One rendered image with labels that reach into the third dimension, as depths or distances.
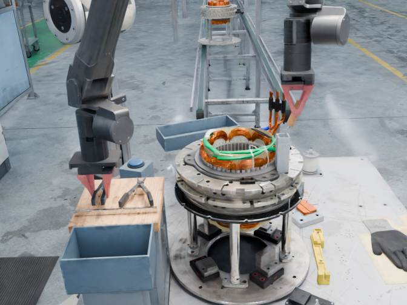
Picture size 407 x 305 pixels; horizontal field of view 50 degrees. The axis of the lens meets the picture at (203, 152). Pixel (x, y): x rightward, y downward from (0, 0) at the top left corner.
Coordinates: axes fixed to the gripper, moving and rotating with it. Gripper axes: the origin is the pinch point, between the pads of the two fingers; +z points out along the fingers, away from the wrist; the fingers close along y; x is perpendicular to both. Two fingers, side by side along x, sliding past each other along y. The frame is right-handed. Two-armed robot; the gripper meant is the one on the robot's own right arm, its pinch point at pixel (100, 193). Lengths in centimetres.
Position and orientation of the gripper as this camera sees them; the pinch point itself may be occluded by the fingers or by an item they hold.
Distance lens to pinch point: 99.1
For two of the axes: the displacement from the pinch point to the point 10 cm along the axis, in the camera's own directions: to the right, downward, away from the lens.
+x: -0.4, -4.0, 9.1
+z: 0.2, 9.1, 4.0
